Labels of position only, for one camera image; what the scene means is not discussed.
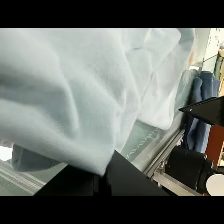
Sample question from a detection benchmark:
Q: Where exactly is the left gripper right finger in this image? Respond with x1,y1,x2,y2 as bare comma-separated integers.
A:
105,149,170,197

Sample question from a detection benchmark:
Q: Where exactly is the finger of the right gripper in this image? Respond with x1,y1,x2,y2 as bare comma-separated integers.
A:
178,95,224,128

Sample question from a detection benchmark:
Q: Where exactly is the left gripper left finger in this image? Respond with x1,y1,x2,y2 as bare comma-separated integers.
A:
33,164,102,197

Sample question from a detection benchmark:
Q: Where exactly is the white T-shirt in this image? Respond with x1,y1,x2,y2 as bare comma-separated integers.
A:
0,27,197,177

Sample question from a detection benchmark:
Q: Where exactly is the blue garment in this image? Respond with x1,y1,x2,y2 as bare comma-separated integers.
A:
182,70,222,154

